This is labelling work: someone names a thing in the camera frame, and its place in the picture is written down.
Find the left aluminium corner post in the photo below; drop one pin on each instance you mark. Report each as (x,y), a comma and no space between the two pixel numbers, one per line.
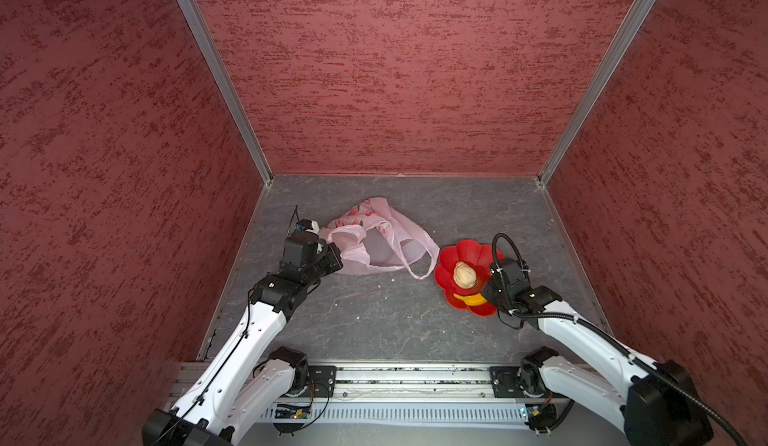
(206,44)

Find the pink plastic bag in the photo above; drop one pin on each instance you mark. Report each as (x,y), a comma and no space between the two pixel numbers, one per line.
(374,238)

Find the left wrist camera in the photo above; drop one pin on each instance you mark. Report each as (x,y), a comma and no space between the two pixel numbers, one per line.
(302,251)

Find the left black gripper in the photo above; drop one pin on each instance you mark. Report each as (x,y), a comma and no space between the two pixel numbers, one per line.
(332,253)

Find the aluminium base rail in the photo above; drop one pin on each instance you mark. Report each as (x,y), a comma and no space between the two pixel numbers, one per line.
(440,382)

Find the red flower-shaped bowl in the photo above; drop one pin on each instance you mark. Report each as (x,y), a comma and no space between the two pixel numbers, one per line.
(479,256)

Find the yellow fake banana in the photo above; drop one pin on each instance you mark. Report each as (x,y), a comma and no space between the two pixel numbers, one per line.
(475,300)

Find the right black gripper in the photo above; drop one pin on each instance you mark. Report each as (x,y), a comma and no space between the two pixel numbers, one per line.
(487,290)

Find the white slotted cable duct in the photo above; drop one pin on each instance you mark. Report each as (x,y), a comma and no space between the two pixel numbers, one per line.
(492,415)

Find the beige fake fruit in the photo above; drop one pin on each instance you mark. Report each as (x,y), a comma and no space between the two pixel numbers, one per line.
(464,276)

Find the right aluminium corner post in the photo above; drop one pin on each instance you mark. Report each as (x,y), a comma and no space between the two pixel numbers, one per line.
(620,44)

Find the aluminium corner post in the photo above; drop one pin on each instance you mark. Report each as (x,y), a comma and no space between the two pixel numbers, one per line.
(620,44)
(206,44)

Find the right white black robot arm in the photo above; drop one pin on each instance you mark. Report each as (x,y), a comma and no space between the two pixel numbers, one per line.
(652,403)

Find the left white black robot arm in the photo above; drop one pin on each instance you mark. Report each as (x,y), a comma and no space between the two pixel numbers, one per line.
(239,385)

